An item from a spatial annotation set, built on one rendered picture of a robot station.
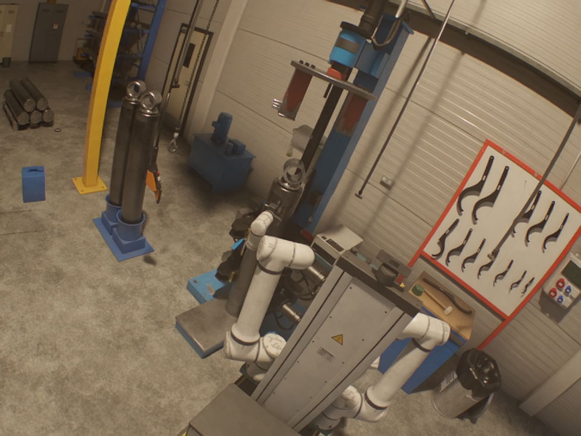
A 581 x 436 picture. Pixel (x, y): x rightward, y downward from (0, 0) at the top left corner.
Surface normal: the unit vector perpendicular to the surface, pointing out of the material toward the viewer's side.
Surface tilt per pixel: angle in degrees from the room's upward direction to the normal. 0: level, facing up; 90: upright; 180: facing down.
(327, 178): 90
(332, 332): 90
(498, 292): 90
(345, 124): 90
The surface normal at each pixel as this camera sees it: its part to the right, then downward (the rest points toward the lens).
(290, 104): 0.04, 0.52
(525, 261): -0.59, 0.19
